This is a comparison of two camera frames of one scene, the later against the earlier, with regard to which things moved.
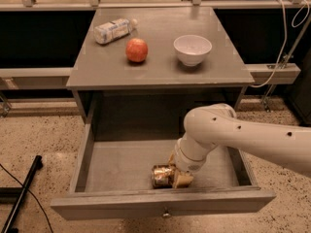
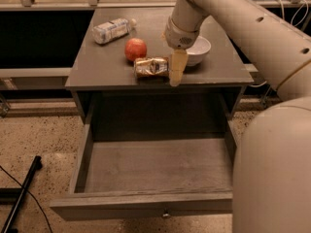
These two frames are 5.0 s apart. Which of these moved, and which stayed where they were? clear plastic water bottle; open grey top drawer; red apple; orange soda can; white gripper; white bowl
Moved: white gripper; orange soda can
Stayed: open grey top drawer; white bowl; red apple; clear plastic water bottle
